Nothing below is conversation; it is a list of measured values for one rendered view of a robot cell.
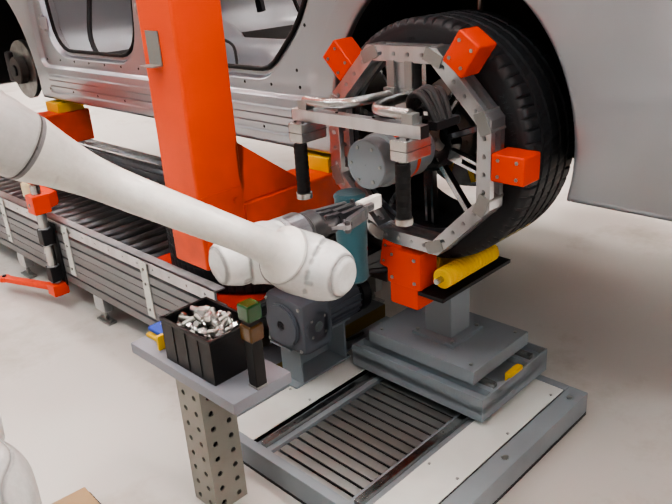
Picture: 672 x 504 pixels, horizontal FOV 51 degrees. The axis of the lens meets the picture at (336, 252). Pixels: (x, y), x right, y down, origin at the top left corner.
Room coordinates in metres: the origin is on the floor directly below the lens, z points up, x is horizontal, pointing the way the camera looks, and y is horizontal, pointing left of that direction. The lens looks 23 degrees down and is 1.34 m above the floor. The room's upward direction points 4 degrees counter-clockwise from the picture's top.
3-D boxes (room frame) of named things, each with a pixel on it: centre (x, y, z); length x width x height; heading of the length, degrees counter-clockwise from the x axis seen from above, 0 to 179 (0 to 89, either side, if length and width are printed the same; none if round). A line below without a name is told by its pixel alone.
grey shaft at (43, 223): (2.79, 1.21, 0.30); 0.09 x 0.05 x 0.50; 44
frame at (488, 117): (1.84, -0.21, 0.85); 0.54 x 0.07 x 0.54; 44
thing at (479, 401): (1.95, -0.34, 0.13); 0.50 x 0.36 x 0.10; 44
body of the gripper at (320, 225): (1.36, 0.03, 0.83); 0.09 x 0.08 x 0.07; 134
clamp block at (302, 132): (1.81, 0.05, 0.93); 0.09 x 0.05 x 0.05; 134
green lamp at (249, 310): (1.37, 0.20, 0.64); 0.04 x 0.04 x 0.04; 44
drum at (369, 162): (1.79, -0.16, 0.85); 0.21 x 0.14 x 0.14; 134
